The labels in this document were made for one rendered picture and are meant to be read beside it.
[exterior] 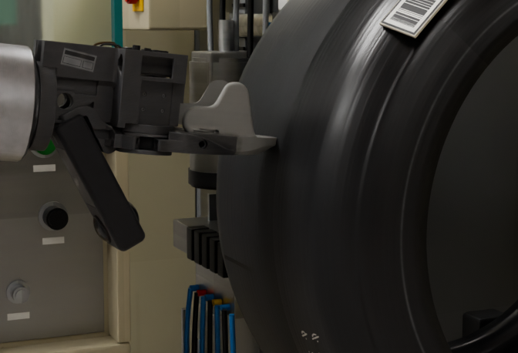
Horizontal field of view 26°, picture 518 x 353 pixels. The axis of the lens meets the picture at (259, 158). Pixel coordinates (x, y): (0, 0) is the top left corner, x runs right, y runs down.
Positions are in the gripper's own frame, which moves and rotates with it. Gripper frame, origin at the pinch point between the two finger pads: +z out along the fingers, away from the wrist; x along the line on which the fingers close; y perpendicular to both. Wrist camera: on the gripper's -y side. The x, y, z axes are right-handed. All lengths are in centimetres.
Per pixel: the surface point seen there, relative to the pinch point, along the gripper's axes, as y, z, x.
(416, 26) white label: 11.2, 7.0, -11.4
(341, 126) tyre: 2.9, 3.0, -8.5
